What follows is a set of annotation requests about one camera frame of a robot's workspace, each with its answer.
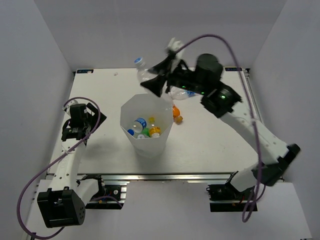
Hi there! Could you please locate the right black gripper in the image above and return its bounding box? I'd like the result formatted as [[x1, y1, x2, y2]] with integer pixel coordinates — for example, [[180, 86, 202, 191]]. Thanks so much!
[[140, 56, 208, 98]]

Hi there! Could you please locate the clear bottle blue label large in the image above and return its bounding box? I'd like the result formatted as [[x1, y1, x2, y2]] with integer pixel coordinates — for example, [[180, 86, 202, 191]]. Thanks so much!
[[134, 57, 197, 102]]

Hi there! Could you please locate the orange juice bottle orange cap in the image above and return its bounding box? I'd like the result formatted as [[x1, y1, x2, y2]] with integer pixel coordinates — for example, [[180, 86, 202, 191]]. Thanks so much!
[[172, 105, 183, 124]]

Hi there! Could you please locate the small bottle blue cap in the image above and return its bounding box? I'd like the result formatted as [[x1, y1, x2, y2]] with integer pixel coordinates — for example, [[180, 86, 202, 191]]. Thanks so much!
[[127, 117, 147, 136]]

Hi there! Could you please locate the clear bottle yellow cap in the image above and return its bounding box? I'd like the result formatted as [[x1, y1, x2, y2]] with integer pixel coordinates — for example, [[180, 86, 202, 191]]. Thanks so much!
[[148, 117, 161, 138]]

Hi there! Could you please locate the green plastic bottle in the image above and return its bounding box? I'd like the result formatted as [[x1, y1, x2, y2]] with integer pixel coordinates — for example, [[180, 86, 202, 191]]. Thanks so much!
[[141, 127, 150, 137]]

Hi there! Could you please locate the clear water bottle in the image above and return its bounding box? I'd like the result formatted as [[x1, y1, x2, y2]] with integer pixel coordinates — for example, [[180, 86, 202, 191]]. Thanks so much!
[[137, 134, 146, 139]]

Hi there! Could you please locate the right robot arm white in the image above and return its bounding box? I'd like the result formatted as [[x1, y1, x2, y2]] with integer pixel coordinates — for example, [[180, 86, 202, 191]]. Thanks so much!
[[140, 53, 301, 200]]

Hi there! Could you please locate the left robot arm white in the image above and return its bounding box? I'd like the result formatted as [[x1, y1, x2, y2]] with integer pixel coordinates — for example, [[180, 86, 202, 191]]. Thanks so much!
[[37, 100, 107, 228]]

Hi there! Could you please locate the translucent white plastic bin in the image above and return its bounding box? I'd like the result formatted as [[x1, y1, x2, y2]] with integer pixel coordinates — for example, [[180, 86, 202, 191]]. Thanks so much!
[[120, 93, 173, 158]]

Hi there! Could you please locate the left blue corner sticker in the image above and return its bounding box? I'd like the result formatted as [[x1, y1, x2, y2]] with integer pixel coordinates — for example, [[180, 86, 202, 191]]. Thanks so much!
[[76, 69, 94, 74]]

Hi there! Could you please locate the blue corner sticker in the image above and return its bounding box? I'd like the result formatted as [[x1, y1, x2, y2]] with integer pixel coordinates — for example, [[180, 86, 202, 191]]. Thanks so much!
[[76, 69, 94, 74], [224, 67, 243, 72]]

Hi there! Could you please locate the right blue corner sticker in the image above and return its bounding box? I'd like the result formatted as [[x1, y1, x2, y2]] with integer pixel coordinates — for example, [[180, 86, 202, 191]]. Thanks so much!
[[224, 67, 243, 72]]

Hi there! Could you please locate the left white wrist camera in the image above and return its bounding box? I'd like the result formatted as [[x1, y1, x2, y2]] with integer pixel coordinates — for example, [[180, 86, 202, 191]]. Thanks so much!
[[62, 99, 79, 115]]

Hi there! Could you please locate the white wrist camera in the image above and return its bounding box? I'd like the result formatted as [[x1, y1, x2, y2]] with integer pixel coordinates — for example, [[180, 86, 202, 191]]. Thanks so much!
[[165, 37, 184, 63], [62, 99, 79, 115]]

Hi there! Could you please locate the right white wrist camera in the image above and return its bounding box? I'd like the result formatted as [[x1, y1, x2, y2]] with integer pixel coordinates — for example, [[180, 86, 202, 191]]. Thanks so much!
[[165, 37, 184, 63]]

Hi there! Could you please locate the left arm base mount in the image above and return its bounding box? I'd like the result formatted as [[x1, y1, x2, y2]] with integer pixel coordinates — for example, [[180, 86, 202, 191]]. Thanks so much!
[[76, 174, 126, 210]]

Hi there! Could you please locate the aluminium front rail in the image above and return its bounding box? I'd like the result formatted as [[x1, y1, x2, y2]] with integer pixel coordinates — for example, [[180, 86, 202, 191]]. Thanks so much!
[[99, 171, 241, 183]]

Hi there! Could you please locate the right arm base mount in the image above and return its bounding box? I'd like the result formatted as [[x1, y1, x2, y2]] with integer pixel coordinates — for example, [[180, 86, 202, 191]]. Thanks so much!
[[206, 182, 255, 213]]

